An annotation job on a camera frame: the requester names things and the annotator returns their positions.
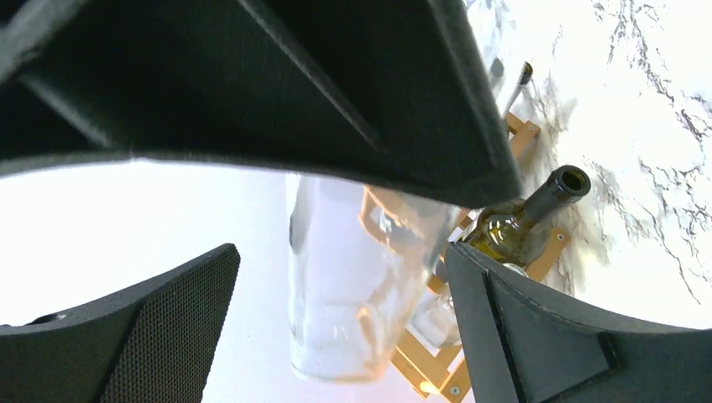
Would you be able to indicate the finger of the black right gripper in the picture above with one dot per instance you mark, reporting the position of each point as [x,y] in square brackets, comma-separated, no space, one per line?
[387,93]

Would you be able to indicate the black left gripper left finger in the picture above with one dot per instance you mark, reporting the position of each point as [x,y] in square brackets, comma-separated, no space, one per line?
[151,342]

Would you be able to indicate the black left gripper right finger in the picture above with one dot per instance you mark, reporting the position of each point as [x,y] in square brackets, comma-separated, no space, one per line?
[566,350]

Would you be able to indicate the wooden wine rack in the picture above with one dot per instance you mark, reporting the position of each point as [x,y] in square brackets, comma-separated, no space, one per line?
[443,374]

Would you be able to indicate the green wine bottle dark neck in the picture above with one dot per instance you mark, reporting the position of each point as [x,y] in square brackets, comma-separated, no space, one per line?
[517,231]

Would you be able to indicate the clear glass bottle front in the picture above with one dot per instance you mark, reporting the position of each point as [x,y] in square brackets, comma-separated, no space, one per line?
[434,321]

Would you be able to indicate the green wine bottle silver foil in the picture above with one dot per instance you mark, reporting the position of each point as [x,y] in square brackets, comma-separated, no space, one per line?
[511,89]

